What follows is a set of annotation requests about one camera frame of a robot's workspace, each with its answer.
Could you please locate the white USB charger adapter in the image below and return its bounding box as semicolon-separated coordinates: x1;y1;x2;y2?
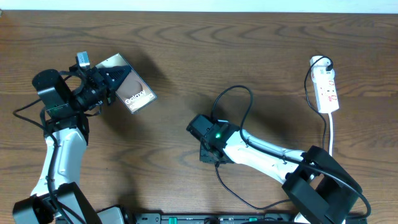
310;55;335;83

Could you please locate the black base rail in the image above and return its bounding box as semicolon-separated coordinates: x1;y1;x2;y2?
99;212;299;224

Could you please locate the white power strip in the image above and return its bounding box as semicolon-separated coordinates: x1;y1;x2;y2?
311;67;339;114

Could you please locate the black charging cable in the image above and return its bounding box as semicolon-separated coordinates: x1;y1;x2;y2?
214;55;334;211

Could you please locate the white power strip cord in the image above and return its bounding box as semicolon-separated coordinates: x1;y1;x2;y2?
328;112;334;156

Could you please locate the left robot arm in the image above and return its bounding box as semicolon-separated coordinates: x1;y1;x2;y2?
12;65;135;223

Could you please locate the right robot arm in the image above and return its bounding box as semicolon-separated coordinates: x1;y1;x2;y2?
187;114;362;224

